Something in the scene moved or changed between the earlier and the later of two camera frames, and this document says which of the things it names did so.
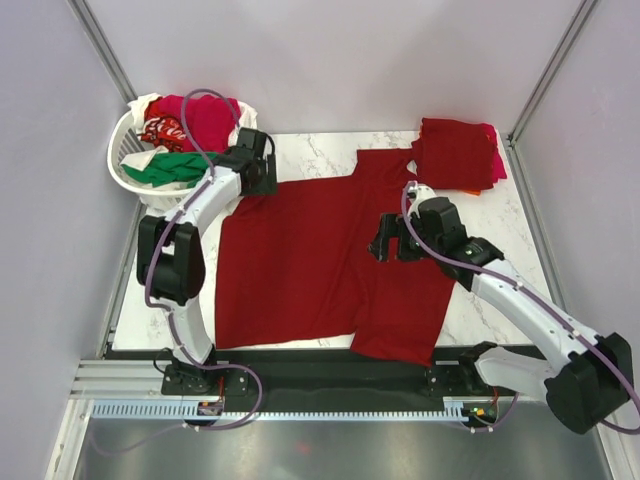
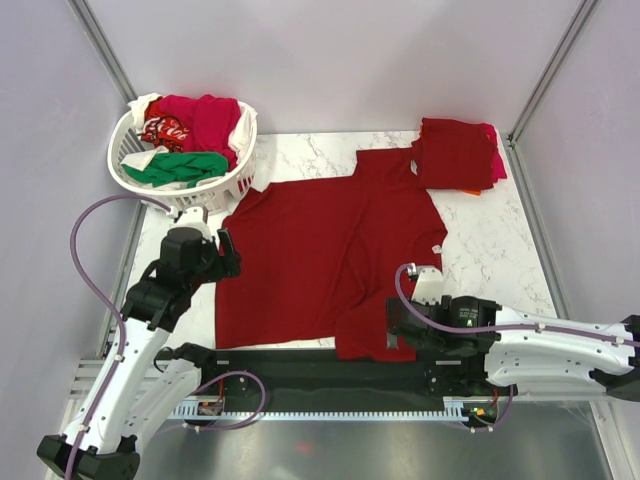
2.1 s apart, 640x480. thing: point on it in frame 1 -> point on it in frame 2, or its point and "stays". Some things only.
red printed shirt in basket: [164, 131] stays
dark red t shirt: [297, 265] stays
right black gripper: [391, 225] -> [444, 300]
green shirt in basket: [181, 169] stays
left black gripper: [267, 183] -> [230, 258]
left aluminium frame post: [104, 49] stays
